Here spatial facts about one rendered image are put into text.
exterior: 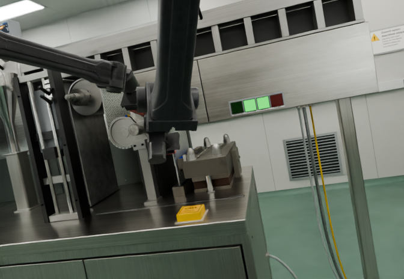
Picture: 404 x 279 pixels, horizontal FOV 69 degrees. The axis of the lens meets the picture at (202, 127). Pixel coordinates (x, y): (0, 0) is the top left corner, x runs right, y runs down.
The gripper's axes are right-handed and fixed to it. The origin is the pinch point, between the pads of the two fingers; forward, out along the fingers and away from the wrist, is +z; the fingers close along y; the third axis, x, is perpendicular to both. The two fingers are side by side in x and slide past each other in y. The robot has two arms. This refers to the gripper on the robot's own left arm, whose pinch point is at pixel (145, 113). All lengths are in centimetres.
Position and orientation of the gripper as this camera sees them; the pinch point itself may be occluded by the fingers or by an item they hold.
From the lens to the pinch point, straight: 108.1
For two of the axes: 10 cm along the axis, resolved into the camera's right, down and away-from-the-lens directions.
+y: 9.8, -0.5, -1.9
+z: 1.8, 5.7, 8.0
